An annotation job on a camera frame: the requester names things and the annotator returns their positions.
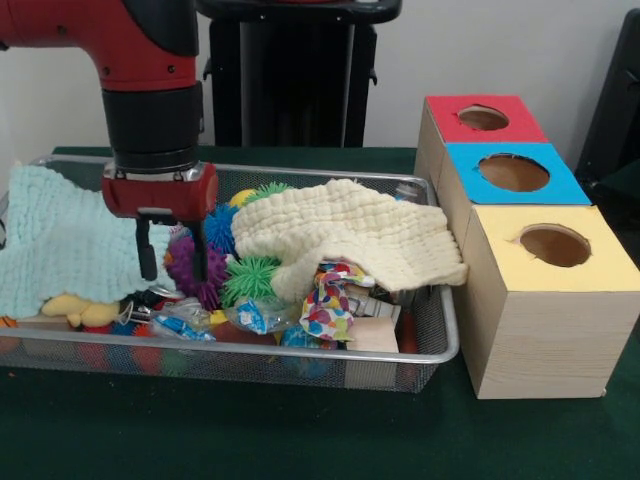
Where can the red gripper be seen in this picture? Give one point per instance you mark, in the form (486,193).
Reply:
(160,195)

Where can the wooden box with three holes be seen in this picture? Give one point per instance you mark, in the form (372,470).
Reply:
(540,340)

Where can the purple spiky ball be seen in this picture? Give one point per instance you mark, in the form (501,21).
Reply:
(180,265)

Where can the yellow plush toy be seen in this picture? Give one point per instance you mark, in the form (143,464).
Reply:
(90,310)

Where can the blue spiky ball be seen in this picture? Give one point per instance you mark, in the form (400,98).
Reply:
(220,230)

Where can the black stand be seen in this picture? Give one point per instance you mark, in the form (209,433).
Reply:
(620,100)

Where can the shallow mesh bin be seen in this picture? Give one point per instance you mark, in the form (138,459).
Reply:
(250,365)

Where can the mint waffle cloth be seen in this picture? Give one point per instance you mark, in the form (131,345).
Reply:
(65,250)

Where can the colourful polka dot paper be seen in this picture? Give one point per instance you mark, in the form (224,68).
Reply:
(325,310)

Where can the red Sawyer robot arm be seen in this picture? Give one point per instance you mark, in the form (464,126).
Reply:
(145,115)

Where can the dark green tablecloth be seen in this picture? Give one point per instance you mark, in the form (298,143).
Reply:
(250,435)
(625,182)

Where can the clear packet with blue print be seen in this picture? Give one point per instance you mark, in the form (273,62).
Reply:
(257,317)

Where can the yellow ball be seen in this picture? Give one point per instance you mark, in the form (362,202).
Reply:
(241,197)

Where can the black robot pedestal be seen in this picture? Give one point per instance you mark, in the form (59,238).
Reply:
(290,75)

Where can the green spiky ball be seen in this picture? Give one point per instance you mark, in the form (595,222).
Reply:
(250,280)
(272,190)

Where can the cream waffle cloth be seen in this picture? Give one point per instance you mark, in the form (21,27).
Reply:
(350,225)

